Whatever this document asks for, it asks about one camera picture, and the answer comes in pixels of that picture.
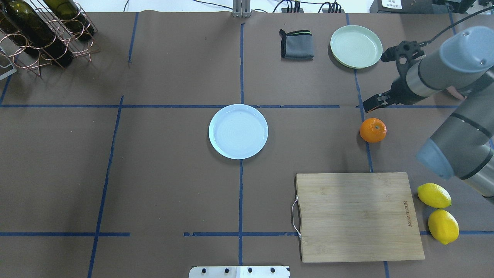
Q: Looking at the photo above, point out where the wooden cutting board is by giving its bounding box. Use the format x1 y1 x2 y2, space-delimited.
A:
295 172 425 263

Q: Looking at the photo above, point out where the grey folded cloth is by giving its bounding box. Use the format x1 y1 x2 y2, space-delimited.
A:
279 29 314 61

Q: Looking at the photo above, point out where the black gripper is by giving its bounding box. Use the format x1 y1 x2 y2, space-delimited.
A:
363 77 415 113

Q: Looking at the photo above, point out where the dark wine bottle lower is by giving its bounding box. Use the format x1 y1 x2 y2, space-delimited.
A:
44 0 94 42

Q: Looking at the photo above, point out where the light green plate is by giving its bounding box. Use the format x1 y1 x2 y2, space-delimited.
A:
330 25 384 69

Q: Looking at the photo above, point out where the light blue plate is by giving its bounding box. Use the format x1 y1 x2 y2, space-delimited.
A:
208 104 269 159

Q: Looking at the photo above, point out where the yellow lemon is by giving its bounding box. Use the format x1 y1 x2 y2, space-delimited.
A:
427 209 459 245
417 183 452 209

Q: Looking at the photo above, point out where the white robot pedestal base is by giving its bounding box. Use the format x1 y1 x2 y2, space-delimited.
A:
188 265 291 278

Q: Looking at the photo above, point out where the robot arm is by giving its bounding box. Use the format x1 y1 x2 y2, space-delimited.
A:
363 26 494 201

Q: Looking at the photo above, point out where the orange fruit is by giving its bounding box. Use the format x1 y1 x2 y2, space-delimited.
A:
359 118 387 143

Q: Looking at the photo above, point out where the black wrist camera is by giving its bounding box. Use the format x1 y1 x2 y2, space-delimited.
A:
381 41 425 70

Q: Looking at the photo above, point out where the copper wire bottle rack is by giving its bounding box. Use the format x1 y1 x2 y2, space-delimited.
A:
1 0 101 76

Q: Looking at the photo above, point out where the lower yellow lemon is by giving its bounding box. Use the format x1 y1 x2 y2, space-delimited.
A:
417 183 452 209

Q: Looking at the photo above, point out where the dark wine bottle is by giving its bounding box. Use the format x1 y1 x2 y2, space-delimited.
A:
44 0 94 42
1 0 73 68

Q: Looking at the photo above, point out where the dark wine bottle upper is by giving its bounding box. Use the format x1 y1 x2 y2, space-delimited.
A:
1 0 73 68

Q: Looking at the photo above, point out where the upper yellow lemon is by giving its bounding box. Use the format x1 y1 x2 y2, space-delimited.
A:
427 209 459 245

